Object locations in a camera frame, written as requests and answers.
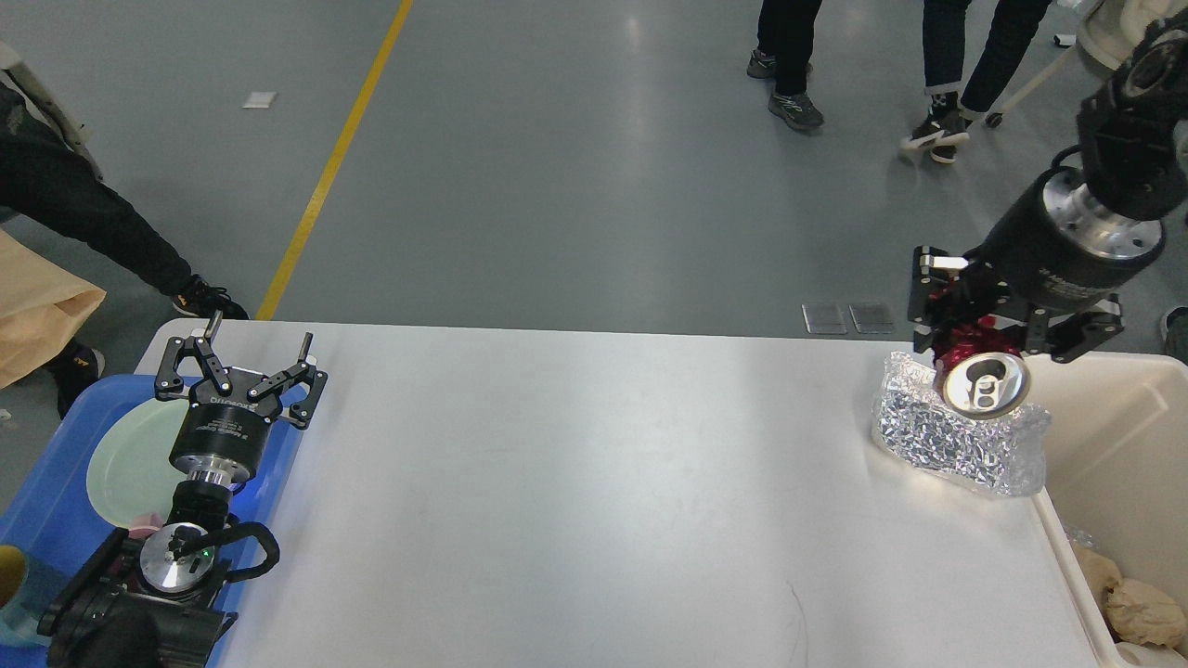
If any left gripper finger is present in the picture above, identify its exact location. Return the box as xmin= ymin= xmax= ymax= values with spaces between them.
xmin=153 ymin=311 xmax=233 ymax=402
xmin=249 ymin=334 xmax=329 ymax=429

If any brown paper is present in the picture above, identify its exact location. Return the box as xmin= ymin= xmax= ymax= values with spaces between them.
xmin=1104 ymin=578 xmax=1187 ymax=649

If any crushed red can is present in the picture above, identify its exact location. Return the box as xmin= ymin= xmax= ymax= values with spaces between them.
xmin=928 ymin=313 xmax=1031 ymax=421

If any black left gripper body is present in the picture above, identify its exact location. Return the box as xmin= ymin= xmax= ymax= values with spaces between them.
xmin=168 ymin=368 xmax=293 ymax=483

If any dark teal mug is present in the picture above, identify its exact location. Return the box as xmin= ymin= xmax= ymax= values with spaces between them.
xmin=1 ymin=543 xmax=67 ymax=648

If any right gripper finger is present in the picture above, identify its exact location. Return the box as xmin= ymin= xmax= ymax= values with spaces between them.
xmin=1020 ymin=294 xmax=1125 ymax=364
xmin=908 ymin=245 xmax=1007 ymax=355

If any light green plate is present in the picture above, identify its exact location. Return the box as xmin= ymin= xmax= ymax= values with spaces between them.
xmin=86 ymin=399 xmax=189 ymax=528

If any white paper cup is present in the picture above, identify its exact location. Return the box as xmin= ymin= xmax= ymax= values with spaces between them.
xmin=1116 ymin=642 xmax=1188 ymax=668

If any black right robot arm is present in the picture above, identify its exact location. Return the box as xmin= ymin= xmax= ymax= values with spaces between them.
xmin=908 ymin=12 xmax=1184 ymax=368

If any chair with beige jacket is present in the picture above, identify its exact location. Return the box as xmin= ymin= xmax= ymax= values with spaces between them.
xmin=1 ymin=40 xmax=105 ymax=182

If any foil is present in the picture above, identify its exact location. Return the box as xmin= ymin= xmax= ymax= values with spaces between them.
xmin=872 ymin=352 xmax=1053 ymax=497

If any floor plate left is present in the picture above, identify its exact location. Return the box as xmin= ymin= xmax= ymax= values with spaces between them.
xmin=801 ymin=302 xmax=849 ymax=338

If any beige plastic bin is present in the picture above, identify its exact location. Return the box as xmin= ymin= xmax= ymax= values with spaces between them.
xmin=1028 ymin=353 xmax=1187 ymax=667

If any paper bag held by person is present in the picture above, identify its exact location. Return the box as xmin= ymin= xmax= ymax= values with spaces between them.
xmin=1 ymin=231 xmax=107 ymax=387

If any person in black left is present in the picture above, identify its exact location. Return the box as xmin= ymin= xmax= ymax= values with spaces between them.
xmin=1 ymin=87 xmax=248 ymax=415

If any floor plate right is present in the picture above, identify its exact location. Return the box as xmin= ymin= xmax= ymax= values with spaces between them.
xmin=847 ymin=302 xmax=897 ymax=335

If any person leg far right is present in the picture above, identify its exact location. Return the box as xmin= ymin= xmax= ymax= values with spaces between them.
xmin=747 ymin=1 xmax=824 ymax=132

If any floor plate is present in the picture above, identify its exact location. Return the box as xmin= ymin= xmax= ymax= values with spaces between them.
xmin=801 ymin=302 xmax=849 ymax=338
xmin=847 ymin=302 xmax=897 ymax=335

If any blue plastic tray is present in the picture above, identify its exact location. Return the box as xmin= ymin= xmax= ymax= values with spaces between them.
xmin=0 ymin=374 xmax=309 ymax=668

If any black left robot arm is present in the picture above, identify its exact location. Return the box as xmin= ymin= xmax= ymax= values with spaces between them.
xmin=38 ymin=316 xmax=329 ymax=667

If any person in dark jeans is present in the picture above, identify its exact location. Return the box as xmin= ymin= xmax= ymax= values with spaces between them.
xmin=898 ymin=0 xmax=1054 ymax=165

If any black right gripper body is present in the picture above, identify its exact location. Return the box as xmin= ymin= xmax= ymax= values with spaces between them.
xmin=966 ymin=166 xmax=1164 ymax=313

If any pink ribbed mug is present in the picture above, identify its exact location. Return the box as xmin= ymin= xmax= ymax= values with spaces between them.
xmin=128 ymin=512 xmax=164 ymax=540

